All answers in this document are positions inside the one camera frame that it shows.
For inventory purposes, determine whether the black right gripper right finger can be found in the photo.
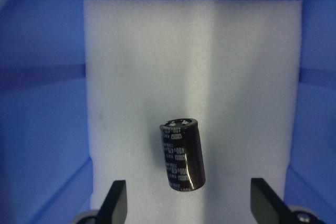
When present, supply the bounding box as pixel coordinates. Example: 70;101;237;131
250;178;291;223

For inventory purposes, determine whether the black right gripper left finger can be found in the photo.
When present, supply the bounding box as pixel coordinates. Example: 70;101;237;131
97;180;128;224

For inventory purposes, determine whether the black cylindrical capacitor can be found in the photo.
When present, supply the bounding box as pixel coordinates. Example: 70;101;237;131
160;118;206;192

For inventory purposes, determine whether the blue plastic bin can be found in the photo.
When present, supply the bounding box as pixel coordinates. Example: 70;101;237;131
1;0;335;223

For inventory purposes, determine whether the white foam pad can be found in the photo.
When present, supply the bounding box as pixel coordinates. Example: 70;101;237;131
83;0;302;223

